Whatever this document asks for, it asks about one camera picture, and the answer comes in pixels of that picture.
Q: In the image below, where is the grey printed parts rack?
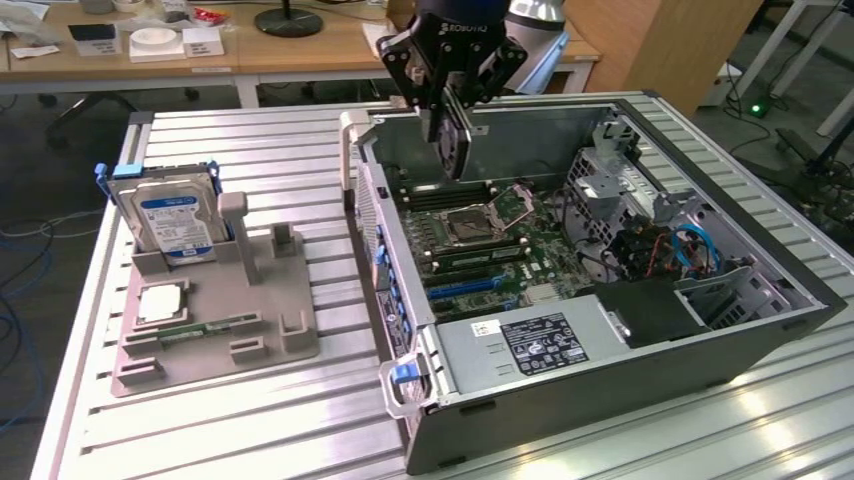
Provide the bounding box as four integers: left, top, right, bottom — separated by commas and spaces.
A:
109, 191, 323, 399

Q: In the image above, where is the blue expansion slot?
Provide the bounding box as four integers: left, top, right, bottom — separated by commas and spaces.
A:
424, 273, 510, 301

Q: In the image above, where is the CPU socket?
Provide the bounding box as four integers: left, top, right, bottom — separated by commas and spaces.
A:
443, 204, 500, 245

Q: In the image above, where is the plain white box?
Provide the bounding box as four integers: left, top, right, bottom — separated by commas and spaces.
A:
180, 27, 226, 59

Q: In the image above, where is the graphics card with metal bracket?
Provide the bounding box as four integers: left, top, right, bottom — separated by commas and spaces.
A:
391, 72, 492, 182

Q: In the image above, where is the small cardboard box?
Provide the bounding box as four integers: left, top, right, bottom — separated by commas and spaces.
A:
386, 0, 419, 32

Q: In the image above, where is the black floor stand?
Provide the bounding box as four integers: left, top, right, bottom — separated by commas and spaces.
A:
773, 127, 854, 211

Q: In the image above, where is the red packet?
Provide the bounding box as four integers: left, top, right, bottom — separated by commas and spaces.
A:
192, 5, 232, 27

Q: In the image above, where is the wooden desk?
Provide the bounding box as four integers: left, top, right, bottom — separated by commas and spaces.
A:
0, 0, 602, 96

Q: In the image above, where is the metal disk bay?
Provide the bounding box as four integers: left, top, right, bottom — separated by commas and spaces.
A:
673, 264, 810, 332

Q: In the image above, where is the grey power supply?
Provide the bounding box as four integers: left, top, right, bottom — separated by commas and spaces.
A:
426, 292, 632, 395

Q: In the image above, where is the white box with black top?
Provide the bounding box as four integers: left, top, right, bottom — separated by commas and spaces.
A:
65, 23, 125, 57

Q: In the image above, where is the wooden cabinet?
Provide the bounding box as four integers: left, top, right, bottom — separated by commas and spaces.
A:
563, 0, 766, 116

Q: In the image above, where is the stack of white papers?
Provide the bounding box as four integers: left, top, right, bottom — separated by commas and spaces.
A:
362, 22, 396, 61

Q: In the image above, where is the black expansion slot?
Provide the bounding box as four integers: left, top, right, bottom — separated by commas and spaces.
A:
419, 262, 499, 290

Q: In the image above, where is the green motherboard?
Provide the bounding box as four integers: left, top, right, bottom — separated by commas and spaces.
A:
383, 167, 602, 324

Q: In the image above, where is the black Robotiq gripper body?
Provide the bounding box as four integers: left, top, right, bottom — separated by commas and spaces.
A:
407, 0, 512, 74

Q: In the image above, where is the RAM stick with black label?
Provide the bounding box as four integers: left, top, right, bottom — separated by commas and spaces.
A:
431, 244, 530, 275

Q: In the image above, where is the hard disk with blue bracket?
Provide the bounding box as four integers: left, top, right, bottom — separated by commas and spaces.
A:
92, 157, 226, 267

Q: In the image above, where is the black office chair base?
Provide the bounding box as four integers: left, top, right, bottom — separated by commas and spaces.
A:
36, 87, 201, 149

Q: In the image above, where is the silver CPU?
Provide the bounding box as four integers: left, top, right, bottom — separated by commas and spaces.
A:
136, 287, 193, 324

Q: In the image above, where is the metal drive cage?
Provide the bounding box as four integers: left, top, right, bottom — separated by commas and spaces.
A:
566, 117, 669, 241

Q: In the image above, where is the black round lamp base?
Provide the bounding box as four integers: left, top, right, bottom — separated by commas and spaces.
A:
252, 0, 326, 39

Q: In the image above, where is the white round holder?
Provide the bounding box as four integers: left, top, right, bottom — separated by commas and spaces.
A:
127, 27, 187, 64

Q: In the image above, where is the clear plastic bag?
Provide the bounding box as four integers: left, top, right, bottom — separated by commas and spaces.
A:
0, 4, 68, 46

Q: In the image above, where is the white desk frame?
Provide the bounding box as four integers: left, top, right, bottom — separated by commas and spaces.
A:
730, 0, 854, 136

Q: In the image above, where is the blue wire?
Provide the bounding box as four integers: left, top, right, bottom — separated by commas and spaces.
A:
670, 224, 726, 277

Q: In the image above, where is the green RAM stick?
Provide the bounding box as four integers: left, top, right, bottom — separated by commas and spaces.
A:
156, 319, 259, 345

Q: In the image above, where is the open black PC case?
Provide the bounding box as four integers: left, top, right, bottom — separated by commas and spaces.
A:
338, 97, 850, 476

